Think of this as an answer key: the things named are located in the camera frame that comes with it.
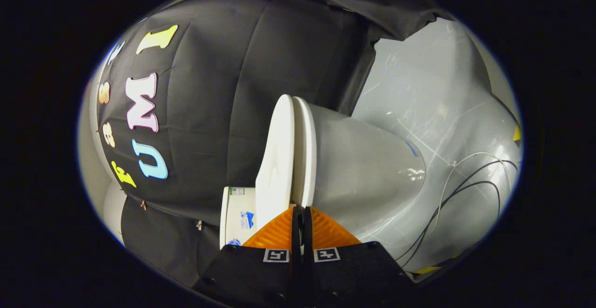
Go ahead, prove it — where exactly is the white toilet tank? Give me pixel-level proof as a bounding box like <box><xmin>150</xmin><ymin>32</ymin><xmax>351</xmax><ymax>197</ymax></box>
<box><xmin>219</xmin><ymin>186</ymin><xmax>257</xmax><ymax>249</ymax></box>

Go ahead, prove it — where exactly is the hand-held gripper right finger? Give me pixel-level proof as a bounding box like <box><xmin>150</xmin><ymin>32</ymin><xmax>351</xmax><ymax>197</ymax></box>
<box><xmin>303</xmin><ymin>206</ymin><xmax>415</xmax><ymax>308</ymax></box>

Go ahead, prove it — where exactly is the thin black cable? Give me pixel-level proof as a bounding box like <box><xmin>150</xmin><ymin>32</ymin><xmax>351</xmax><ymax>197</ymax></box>
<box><xmin>395</xmin><ymin>159</ymin><xmax>520</xmax><ymax>267</ymax></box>

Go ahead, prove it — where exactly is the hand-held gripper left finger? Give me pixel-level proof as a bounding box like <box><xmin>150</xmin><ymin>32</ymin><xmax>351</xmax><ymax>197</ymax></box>
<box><xmin>193</xmin><ymin>205</ymin><xmax>303</xmax><ymax>308</ymax></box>

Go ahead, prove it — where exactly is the white toilet seat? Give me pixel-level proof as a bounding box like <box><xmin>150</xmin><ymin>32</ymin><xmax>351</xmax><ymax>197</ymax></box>
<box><xmin>291</xmin><ymin>96</ymin><xmax>318</xmax><ymax>208</ymax></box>

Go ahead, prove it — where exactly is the black backdrop cloth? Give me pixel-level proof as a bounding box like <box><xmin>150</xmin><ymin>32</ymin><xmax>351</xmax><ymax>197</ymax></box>
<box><xmin>95</xmin><ymin>0</ymin><xmax>456</xmax><ymax>287</ymax></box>

